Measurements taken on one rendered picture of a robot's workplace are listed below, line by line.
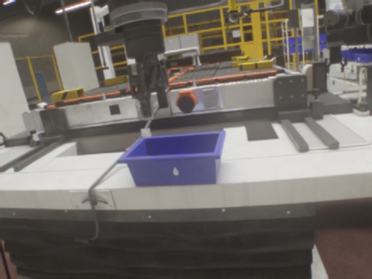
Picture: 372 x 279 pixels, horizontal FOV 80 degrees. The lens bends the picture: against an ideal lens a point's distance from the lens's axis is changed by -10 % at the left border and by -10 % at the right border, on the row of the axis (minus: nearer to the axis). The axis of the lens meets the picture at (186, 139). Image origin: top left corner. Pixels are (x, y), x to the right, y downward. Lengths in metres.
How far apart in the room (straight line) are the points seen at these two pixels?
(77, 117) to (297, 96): 0.91
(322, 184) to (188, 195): 0.30
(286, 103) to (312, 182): 0.44
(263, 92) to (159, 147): 0.46
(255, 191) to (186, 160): 0.17
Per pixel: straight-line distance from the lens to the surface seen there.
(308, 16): 4.71
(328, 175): 0.58
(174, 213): 0.66
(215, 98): 0.93
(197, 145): 0.64
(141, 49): 0.45
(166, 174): 0.56
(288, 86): 0.94
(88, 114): 1.13
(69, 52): 7.89
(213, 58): 2.54
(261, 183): 0.55
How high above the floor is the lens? 1.11
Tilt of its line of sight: 19 degrees down
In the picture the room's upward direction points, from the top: 9 degrees counter-clockwise
